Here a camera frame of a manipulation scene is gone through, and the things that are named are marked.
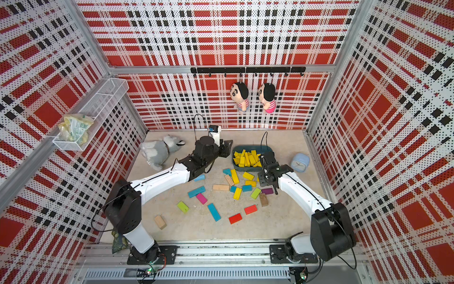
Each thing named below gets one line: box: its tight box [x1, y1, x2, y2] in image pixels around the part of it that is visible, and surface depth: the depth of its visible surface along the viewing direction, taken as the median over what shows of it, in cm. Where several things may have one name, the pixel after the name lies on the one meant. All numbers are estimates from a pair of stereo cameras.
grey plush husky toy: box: [140, 134, 186, 171], surface depth 101 cm
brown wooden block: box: [259, 192, 269, 207], surface depth 90 cm
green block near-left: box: [176, 200, 190, 214], surface depth 88 cm
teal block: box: [187, 185, 207, 199], surface depth 95 cm
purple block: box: [261, 188, 274, 195], surface depth 95 cm
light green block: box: [250, 187, 262, 200], surface depth 93 cm
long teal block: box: [207, 202, 222, 222], surface depth 88 cm
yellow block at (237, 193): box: [232, 186, 243, 201], surface depth 93 cm
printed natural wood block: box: [224, 174, 235, 187], surface depth 98 cm
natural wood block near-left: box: [154, 214, 168, 231], surface depth 82 cm
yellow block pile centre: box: [242, 171, 257, 187], surface depth 100 cm
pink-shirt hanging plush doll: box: [258, 82, 277, 114], surface depth 97 cm
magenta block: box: [195, 192, 208, 205], surface depth 93 cm
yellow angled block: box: [230, 169, 240, 185], surface depth 100 cm
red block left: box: [228, 213, 243, 225], surface depth 86 cm
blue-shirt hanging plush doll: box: [230, 81, 250, 112], surface depth 95 cm
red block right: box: [244, 204, 258, 215], surface depth 89 cm
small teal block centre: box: [241, 184, 253, 193], surface depth 95 cm
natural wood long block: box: [212, 184, 230, 191], surface depth 95 cm
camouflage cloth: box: [111, 230, 129, 254], surface depth 76 cm
